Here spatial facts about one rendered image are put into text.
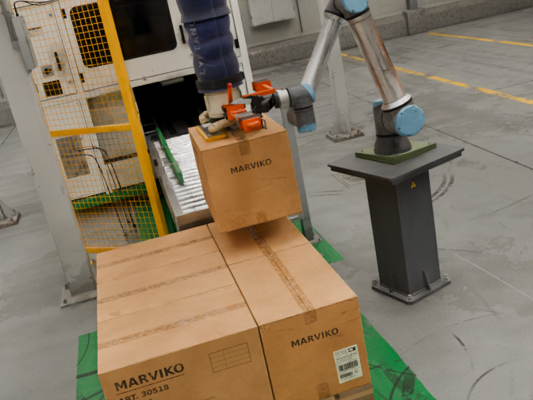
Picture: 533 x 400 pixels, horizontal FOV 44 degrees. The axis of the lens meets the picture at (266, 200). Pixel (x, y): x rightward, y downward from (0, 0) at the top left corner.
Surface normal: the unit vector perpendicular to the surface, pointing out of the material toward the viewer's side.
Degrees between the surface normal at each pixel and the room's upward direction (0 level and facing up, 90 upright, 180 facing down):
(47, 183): 90
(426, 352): 0
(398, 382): 0
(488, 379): 0
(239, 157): 89
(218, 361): 90
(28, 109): 90
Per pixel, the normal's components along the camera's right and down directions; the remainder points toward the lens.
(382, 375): -0.18, -0.92
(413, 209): 0.54, 0.18
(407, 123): 0.26, 0.30
